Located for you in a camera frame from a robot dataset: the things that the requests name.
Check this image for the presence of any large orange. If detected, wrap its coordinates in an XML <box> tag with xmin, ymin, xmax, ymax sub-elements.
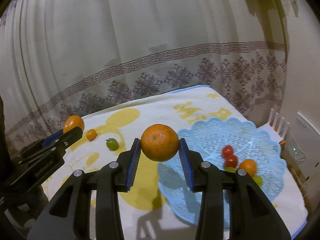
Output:
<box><xmin>140</xmin><ymin>124</ymin><xmax>179</xmax><ymax>162</ymax></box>

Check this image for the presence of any white slatted rail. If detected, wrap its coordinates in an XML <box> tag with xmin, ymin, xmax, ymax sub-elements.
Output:
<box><xmin>269</xmin><ymin>108</ymin><xmax>290</xmax><ymax>140</ymax></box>

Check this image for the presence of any yellow and white printed blanket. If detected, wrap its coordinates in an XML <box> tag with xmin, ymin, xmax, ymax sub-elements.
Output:
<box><xmin>41</xmin><ymin>85</ymin><xmax>308</xmax><ymax>239</ymax></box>

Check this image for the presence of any white appliance box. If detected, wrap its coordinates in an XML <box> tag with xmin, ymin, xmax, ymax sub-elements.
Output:
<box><xmin>284</xmin><ymin>112</ymin><xmax>320</xmax><ymax>180</ymax></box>

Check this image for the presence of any light blue lace basket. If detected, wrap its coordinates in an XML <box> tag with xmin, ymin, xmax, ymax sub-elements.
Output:
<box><xmin>157</xmin><ymin>117</ymin><xmax>287</xmax><ymax>230</ymax></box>

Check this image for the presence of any red tomato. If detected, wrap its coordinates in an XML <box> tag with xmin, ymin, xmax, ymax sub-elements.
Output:
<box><xmin>222</xmin><ymin>145</ymin><xmax>234</xmax><ymax>158</ymax></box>
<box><xmin>224</xmin><ymin>154</ymin><xmax>238</xmax><ymax>168</ymax></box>

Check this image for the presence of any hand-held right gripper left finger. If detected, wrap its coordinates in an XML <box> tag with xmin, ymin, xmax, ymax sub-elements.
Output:
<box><xmin>27</xmin><ymin>137</ymin><xmax>141</xmax><ymax>240</ymax></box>

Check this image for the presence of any beige patterned curtain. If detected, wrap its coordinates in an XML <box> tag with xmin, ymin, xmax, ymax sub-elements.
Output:
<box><xmin>0</xmin><ymin>0</ymin><xmax>288</xmax><ymax>150</ymax></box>

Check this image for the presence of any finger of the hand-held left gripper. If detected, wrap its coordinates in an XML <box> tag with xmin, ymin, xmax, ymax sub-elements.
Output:
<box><xmin>11</xmin><ymin>127</ymin><xmax>83</xmax><ymax>165</ymax></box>

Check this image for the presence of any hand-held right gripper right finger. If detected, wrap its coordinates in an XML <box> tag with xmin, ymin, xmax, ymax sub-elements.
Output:
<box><xmin>178</xmin><ymin>137</ymin><xmax>292</xmax><ymax>240</ymax></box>

